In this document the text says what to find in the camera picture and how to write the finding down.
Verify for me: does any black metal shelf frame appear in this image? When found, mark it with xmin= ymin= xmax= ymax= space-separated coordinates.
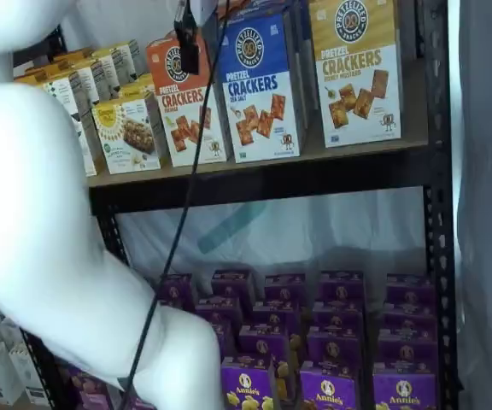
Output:
xmin=23 ymin=0 xmax=463 ymax=410

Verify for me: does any white backdrop sheet teal logo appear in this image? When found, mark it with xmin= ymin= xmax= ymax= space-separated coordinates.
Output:
xmin=13 ymin=0 xmax=429 ymax=296

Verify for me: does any orange cheddar crackers box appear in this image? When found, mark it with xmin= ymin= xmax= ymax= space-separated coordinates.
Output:
xmin=145 ymin=36 xmax=233 ymax=168

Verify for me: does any blue sea salt crackers box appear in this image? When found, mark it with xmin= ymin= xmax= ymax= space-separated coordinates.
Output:
xmin=221 ymin=12 xmax=305 ymax=164
xmin=215 ymin=0 xmax=313 ymax=142

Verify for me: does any Simple Mills Sweet Thins box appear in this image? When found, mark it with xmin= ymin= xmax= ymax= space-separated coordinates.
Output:
xmin=91 ymin=38 xmax=147 ymax=76
xmin=15 ymin=67 xmax=104 ymax=116
xmin=40 ymin=76 xmax=98 ymax=177
xmin=56 ymin=42 xmax=138 ymax=86
xmin=36 ymin=57 xmax=119 ymax=102

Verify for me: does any black cable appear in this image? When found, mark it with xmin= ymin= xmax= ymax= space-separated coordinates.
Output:
xmin=120 ymin=0 xmax=232 ymax=410

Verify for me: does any purple Annie's box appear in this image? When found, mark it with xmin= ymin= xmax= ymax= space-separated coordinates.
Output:
xmin=307 ymin=326 xmax=363 ymax=372
xmin=299 ymin=361 xmax=361 ymax=410
xmin=372 ymin=372 xmax=438 ymax=410
xmin=318 ymin=270 xmax=366 ymax=304
xmin=220 ymin=356 xmax=275 ymax=410
xmin=381 ymin=303 xmax=438 ymax=337
xmin=237 ymin=324 xmax=290 ymax=362
xmin=209 ymin=322 xmax=237 ymax=362
xmin=250 ymin=300 xmax=302 ymax=332
xmin=264 ymin=272 xmax=308 ymax=304
xmin=377 ymin=331 xmax=438 ymax=377
xmin=384 ymin=274 xmax=437 ymax=308
xmin=64 ymin=365 xmax=106 ymax=392
xmin=210 ymin=268 xmax=255 ymax=300
xmin=158 ymin=273 xmax=196 ymax=311
xmin=77 ymin=386 xmax=117 ymax=410
xmin=195 ymin=296 xmax=243 ymax=328
xmin=313 ymin=300 xmax=365 ymax=332

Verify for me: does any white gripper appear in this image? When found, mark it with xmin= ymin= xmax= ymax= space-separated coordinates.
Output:
xmin=172 ymin=0 xmax=225 ymax=74

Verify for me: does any wooden shelf board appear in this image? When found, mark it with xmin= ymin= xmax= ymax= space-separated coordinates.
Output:
xmin=87 ymin=127 xmax=429 ymax=188

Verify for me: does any gold honey mustard crackers box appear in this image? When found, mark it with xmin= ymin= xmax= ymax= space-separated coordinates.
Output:
xmin=308 ymin=0 xmax=404 ymax=149

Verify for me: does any grey fabric curtain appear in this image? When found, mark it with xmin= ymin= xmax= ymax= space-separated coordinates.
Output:
xmin=448 ymin=0 xmax=492 ymax=410

